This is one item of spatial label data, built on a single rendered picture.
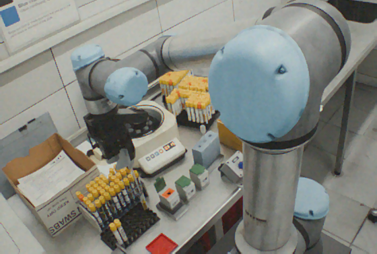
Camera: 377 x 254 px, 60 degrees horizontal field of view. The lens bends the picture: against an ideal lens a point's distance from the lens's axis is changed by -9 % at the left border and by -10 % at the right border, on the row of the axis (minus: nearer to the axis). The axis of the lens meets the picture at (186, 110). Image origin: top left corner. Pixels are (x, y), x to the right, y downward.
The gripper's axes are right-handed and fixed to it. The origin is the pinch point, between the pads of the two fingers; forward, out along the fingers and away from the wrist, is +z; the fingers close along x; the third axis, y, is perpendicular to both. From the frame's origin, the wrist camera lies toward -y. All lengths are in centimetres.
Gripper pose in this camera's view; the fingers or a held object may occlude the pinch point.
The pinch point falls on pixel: (129, 164)
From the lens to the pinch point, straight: 98.4
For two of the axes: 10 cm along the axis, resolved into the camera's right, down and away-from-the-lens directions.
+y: -6.7, 5.0, -5.4
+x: 7.2, 3.0, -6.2
